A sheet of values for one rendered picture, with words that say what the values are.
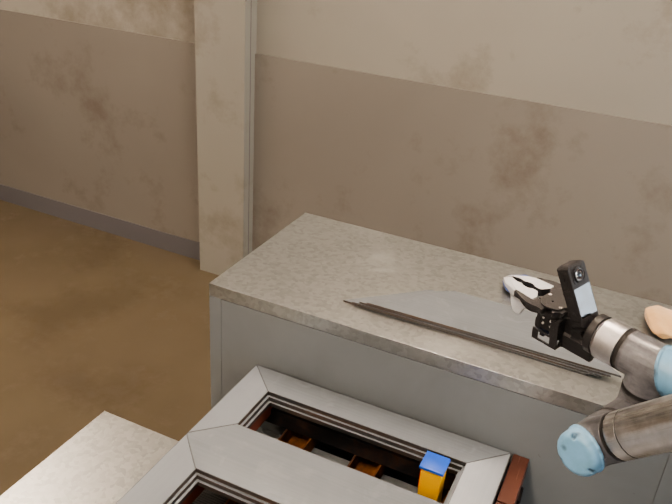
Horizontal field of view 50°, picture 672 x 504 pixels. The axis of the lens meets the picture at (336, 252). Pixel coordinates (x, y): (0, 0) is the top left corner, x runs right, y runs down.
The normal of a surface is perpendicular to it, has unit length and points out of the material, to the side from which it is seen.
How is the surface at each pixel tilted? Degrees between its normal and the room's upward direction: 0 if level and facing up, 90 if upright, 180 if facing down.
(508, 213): 90
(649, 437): 94
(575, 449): 90
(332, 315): 0
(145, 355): 0
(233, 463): 0
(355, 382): 90
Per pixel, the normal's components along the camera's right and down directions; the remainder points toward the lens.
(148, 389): 0.07, -0.89
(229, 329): -0.43, 0.38
